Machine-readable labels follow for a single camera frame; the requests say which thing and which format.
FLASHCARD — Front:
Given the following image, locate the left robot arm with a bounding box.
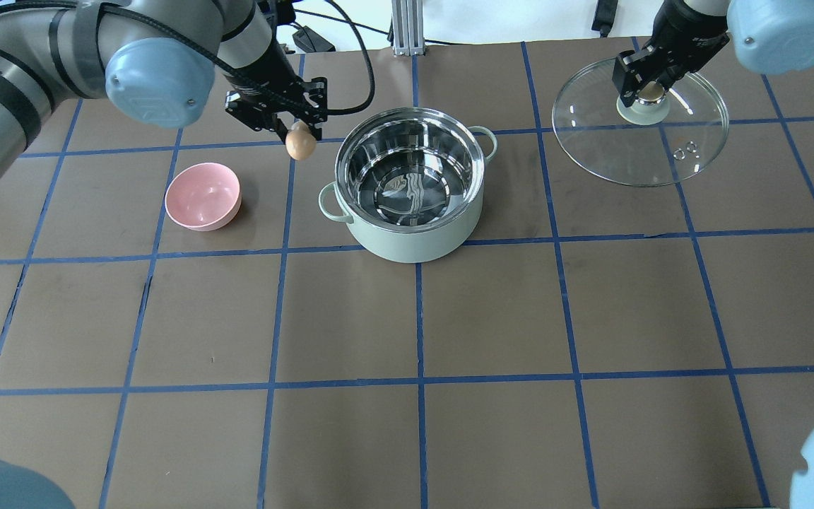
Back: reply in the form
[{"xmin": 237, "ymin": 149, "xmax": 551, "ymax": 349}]
[{"xmin": 0, "ymin": 1, "xmax": 330, "ymax": 178}]

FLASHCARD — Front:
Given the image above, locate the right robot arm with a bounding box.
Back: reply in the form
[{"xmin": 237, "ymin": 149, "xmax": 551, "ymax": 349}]
[{"xmin": 613, "ymin": 1, "xmax": 814, "ymax": 107}]

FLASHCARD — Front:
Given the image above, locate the pale green cooking pot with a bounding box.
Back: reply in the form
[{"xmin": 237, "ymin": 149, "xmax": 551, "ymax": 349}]
[{"xmin": 317, "ymin": 107, "xmax": 500, "ymax": 264}]

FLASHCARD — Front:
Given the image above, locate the pink bowl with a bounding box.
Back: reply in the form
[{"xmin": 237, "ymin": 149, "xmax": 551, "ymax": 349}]
[{"xmin": 163, "ymin": 162, "xmax": 242, "ymax": 232}]

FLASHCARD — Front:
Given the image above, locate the glass pot lid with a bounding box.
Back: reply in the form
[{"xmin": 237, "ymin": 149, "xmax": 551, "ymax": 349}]
[{"xmin": 551, "ymin": 60, "xmax": 730, "ymax": 187}]

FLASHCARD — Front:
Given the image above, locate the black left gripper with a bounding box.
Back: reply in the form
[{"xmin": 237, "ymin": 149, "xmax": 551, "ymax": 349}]
[{"xmin": 224, "ymin": 42, "xmax": 329, "ymax": 144}]

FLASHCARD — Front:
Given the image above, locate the aluminium frame post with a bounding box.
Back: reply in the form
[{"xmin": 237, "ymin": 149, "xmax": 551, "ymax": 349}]
[{"xmin": 391, "ymin": 0, "xmax": 427, "ymax": 56}]

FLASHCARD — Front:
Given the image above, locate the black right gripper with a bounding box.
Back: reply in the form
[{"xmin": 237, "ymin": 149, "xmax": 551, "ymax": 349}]
[{"xmin": 613, "ymin": 1, "xmax": 729, "ymax": 107}]

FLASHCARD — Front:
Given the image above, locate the brown egg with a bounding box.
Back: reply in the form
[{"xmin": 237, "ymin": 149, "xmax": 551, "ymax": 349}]
[{"xmin": 285, "ymin": 130, "xmax": 317, "ymax": 161}]

